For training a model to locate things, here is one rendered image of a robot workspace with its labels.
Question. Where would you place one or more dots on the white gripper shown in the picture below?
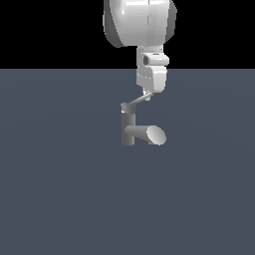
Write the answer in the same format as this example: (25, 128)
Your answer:
(153, 71)

